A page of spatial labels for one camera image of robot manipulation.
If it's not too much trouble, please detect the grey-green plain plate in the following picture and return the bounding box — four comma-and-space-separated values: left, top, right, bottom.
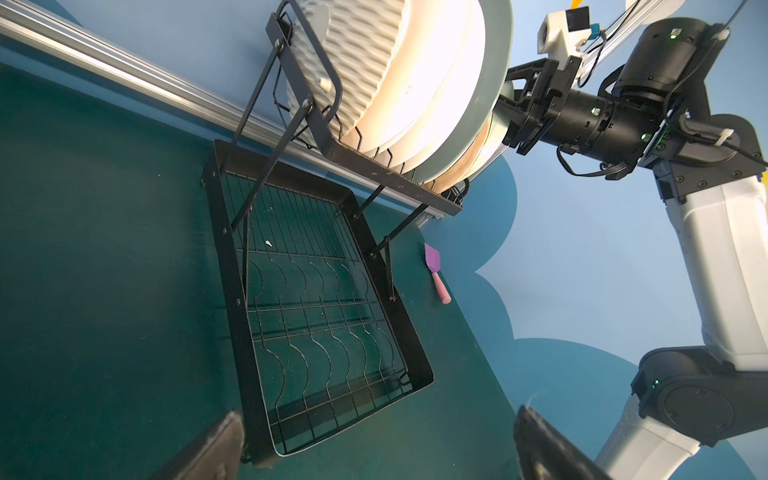
406, 0, 514, 184

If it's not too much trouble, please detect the sunburst plate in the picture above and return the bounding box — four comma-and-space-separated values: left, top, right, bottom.
365, 1, 485, 167

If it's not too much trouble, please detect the mint green leaf plate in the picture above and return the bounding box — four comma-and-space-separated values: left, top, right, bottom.
465, 105, 510, 179

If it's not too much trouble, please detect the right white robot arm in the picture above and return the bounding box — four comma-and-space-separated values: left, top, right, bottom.
496, 8, 767, 479

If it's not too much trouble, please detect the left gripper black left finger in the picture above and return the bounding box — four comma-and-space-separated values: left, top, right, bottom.
150, 410, 245, 480

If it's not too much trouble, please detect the green-rimmed Hao Wei plate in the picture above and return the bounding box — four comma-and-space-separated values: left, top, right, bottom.
342, 1, 471, 153

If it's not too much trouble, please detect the black wire dish rack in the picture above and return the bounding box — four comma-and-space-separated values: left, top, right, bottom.
201, 1, 467, 468

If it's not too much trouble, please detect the aluminium frame rail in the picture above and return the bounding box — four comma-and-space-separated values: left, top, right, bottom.
1, 1, 456, 218

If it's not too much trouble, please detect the cream floral plate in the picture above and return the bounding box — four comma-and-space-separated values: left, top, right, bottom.
431, 114, 493, 194

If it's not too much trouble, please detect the purple scoop, pink handle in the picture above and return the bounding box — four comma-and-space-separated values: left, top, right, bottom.
424, 244, 452, 305

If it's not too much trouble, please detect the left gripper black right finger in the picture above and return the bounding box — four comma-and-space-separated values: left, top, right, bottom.
514, 405, 610, 480

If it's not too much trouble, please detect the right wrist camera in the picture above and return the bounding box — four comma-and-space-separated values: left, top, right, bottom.
537, 6, 601, 67

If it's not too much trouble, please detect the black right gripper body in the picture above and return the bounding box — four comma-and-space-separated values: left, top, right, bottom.
494, 56, 582, 155

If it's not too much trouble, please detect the woven bamboo plate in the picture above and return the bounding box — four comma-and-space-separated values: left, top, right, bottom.
298, 0, 411, 137

